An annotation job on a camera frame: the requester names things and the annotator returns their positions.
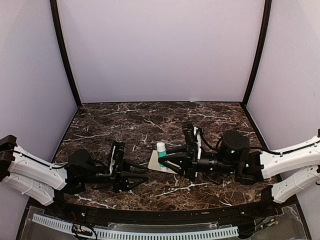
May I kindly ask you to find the green white glue stick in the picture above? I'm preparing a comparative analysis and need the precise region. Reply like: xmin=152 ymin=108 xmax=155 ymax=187
xmin=156 ymin=142 xmax=168 ymax=172

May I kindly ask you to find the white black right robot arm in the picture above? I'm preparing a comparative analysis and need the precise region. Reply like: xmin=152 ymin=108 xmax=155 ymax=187
xmin=158 ymin=126 xmax=320 ymax=217

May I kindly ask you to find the white slotted cable duct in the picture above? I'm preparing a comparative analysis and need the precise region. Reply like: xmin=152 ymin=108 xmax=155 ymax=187
xmin=31 ymin=213 xmax=239 ymax=240

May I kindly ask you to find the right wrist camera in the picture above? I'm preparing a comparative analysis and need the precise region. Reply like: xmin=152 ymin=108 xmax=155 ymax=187
xmin=182 ymin=121 xmax=202 ymax=161

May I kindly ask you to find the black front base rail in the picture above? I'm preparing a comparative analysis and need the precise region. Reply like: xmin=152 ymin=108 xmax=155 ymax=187
xmin=24 ymin=193 xmax=301 ymax=227

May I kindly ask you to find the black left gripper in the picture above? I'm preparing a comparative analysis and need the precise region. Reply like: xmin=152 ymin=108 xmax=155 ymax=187
xmin=81 ymin=158 xmax=149 ymax=194

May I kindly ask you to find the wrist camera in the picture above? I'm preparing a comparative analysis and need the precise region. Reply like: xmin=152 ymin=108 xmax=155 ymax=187
xmin=107 ymin=140 xmax=126 ymax=174
xmin=182 ymin=121 xmax=202 ymax=161

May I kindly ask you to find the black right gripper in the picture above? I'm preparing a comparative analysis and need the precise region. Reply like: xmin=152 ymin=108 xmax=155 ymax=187
xmin=158 ymin=144 xmax=237 ymax=182

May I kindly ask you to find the cream paper envelope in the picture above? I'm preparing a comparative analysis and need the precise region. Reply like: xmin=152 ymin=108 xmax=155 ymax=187
xmin=147 ymin=149 xmax=177 ymax=175

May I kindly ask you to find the black enclosure frame post right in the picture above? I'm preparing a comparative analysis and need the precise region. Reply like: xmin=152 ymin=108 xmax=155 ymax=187
xmin=242 ymin=0 xmax=272 ymax=106

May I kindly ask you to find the black enclosure frame post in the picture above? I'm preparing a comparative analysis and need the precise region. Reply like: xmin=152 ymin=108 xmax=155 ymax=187
xmin=49 ymin=0 xmax=82 ymax=108
xmin=242 ymin=0 xmax=272 ymax=106

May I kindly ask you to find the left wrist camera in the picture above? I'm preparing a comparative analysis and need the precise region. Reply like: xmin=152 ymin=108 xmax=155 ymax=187
xmin=107 ymin=140 xmax=126 ymax=174

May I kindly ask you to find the black enclosure frame post left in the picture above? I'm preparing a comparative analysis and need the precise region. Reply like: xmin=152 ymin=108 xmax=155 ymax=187
xmin=49 ymin=0 xmax=82 ymax=108

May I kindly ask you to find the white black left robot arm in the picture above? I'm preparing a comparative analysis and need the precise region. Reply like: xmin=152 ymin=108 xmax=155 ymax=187
xmin=0 ymin=135 xmax=149 ymax=218

